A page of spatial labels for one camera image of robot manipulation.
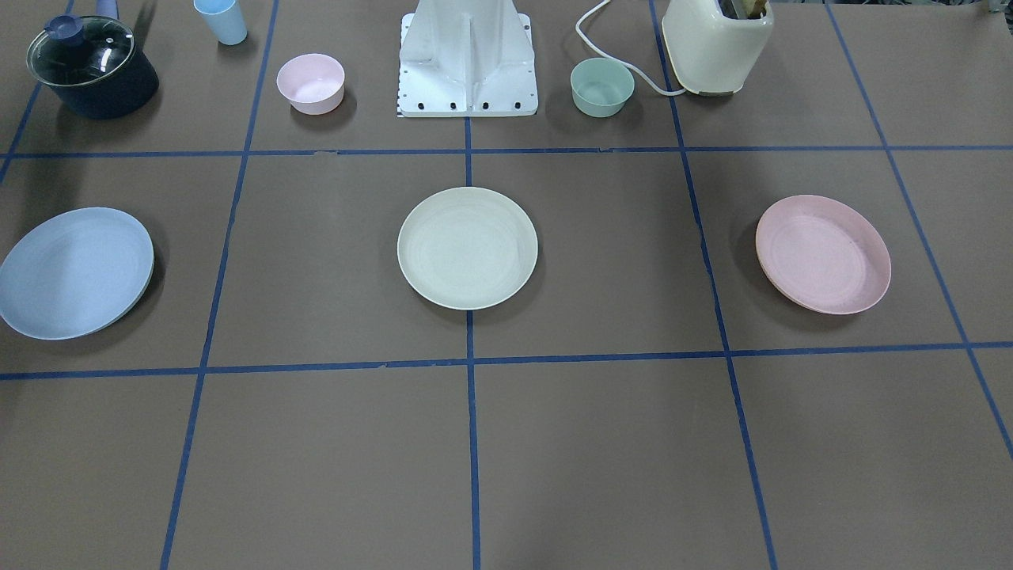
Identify blue plate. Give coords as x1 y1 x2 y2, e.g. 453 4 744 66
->
1 208 154 340

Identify pink plate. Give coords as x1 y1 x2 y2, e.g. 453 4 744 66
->
755 195 891 315

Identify dark blue pot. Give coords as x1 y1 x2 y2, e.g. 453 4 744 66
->
33 1 160 120

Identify green bowl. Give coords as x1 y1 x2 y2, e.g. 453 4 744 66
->
569 58 635 118

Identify cream plate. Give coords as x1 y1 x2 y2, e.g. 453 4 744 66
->
396 185 539 310

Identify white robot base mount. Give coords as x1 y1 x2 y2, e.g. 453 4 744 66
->
396 1 539 118

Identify white toaster cable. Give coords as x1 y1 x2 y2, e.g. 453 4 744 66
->
575 0 686 97

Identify light blue cup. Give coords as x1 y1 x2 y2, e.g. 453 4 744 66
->
193 0 249 46

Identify pink bowl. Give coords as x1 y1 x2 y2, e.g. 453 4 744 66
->
275 53 345 116

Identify cream toaster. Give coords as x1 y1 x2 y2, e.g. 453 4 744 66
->
661 1 775 97

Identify glass pot lid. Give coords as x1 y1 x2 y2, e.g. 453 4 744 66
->
26 14 137 87

